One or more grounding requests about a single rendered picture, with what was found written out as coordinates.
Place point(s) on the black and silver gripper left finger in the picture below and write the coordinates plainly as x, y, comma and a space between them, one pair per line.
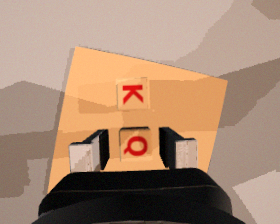
90, 155

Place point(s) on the orange square mat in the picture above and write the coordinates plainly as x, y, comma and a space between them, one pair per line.
188, 102

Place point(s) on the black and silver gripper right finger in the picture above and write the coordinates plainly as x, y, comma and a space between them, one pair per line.
176, 151

